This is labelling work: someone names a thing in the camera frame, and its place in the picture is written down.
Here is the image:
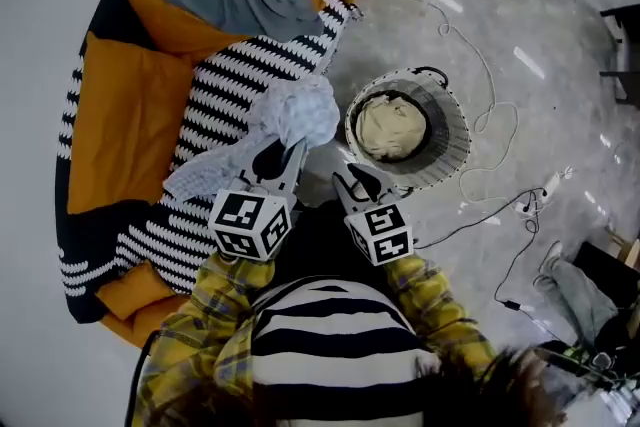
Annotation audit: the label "person's right forearm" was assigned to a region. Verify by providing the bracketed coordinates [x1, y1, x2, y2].
[382, 253, 496, 376]

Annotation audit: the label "long white cable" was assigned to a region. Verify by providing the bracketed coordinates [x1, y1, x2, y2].
[364, 0, 521, 206]

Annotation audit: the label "black white patterned blanket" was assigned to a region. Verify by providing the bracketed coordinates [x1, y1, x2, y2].
[54, 0, 361, 324]

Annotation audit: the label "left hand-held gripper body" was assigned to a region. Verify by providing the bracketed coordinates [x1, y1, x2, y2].
[207, 178, 297, 262]

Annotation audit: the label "cream yellow garment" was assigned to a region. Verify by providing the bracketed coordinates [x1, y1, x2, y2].
[354, 94, 429, 162]

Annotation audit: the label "large orange cushion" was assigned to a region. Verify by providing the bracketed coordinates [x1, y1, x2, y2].
[67, 32, 196, 216]
[122, 0, 326, 66]

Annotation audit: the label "black power cable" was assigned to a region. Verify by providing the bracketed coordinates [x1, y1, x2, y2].
[414, 187, 549, 316]

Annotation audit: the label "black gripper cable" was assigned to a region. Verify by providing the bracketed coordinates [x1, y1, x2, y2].
[124, 329, 161, 427]

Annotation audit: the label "person's left forearm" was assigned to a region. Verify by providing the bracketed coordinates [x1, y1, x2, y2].
[134, 254, 276, 421]

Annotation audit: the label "small orange cushion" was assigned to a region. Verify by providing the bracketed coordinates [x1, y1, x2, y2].
[94, 259, 176, 321]

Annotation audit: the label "woven white grey laundry basket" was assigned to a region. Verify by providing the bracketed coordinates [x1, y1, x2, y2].
[343, 66, 473, 189]

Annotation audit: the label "black side table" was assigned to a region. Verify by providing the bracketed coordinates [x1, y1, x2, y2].
[572, 239, 640, 296]

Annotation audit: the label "dark wooden desk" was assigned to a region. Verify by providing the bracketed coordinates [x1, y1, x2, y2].
[599, 2, 640, 106]

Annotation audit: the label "person's striped shirt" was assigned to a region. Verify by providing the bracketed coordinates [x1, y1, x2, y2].
[247, 275, 441, 427]

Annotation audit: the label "person's black trousers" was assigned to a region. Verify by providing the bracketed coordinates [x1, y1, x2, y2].
[289, 199, 396, 286]

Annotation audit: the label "light blue checked garment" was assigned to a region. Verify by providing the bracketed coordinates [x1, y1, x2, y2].
[162, 74, 341, 204]

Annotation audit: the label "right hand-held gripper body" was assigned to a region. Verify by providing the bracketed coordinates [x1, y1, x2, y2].
[343, 199, 415, 267]

